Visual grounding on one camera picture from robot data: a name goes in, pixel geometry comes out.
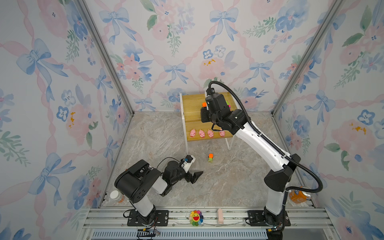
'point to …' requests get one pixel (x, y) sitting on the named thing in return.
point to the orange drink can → (299, 196)
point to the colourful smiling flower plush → (196, 218)
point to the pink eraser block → (220, 219)
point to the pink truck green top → (227, 103)
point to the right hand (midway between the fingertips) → (204, 108)
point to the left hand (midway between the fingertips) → (197, 166)
